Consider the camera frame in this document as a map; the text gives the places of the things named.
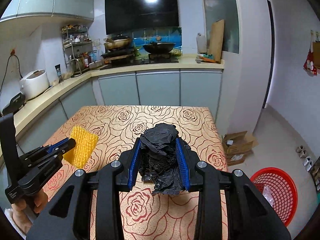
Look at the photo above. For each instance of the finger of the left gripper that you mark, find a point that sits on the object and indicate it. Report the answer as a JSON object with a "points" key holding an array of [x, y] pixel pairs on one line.
{"points": [[51, 148], [66, 147]]}

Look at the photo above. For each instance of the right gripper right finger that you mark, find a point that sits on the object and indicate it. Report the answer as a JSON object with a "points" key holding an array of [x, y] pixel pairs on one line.
{"points": [[199, 176]]}

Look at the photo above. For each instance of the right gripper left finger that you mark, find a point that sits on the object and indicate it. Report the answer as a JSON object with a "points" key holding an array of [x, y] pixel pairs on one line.
{"points": [[116, 177]]}

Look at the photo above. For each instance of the yellow bubble wrap sheet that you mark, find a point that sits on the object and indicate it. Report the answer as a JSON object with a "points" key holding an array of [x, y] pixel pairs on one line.
{"points": [[85, 143]]}

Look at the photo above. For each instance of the black plastic bag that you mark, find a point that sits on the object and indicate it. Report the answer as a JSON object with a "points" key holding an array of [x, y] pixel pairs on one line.
{"points": [[158, 163]]}

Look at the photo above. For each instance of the person's left hand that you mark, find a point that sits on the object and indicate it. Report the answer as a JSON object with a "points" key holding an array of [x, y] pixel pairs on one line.
{"points": [[18, 214]]}

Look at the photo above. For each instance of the cardboard box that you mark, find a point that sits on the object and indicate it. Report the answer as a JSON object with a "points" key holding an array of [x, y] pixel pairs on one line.
{"points": [[238, 146]]}

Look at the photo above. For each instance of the rose patterned tablecloth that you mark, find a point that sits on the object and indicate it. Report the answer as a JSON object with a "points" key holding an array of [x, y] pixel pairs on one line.
{"points": [[144, 215]]}

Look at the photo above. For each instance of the white rice cooker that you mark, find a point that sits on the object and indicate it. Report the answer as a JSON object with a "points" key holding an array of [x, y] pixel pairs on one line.
{"points": [[34, 84]]}

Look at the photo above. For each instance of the black seasoning bottle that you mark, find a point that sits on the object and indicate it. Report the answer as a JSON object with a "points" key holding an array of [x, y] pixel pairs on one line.
{"points": [[59, 74]]}

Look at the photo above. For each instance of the red plastic mesh basket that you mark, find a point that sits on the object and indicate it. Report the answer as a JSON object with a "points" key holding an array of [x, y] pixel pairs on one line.
{"points": [[281, 191]]}

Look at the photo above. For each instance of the grey base cabinets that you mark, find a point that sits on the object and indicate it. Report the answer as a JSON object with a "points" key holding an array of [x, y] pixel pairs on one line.
{"points": [[39, 119]]}

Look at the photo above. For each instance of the metal spice rack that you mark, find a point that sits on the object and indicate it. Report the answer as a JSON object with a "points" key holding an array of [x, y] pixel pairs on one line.
{"points": [[77, 46]]}

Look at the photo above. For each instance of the beige frying pan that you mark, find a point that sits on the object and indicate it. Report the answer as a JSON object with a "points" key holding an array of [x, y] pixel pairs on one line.
{"points": [[118, 43]]}

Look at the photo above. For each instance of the black wok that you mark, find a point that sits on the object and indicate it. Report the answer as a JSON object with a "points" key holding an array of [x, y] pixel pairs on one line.
{"points": [[159, 47]]}

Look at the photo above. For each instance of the white plastic jug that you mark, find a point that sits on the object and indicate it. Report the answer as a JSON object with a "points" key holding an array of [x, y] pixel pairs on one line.
{"points": [[201, 43]]}

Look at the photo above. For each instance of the wooden cutting board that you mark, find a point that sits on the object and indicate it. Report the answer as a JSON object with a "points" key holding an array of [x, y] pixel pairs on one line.
{"points": [[216, 40]]}

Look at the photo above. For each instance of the red hanging decoration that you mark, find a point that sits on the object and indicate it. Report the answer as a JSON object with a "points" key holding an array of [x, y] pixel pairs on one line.
{"points": [[309, 64]]}

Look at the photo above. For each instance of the black range hood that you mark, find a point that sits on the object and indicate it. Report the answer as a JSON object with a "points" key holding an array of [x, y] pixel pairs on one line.
{"points": [[125, 15]]}

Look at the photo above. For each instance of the black kettle handle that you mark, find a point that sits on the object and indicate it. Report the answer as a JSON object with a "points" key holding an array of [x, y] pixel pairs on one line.
{"points": [[15, 104]]}

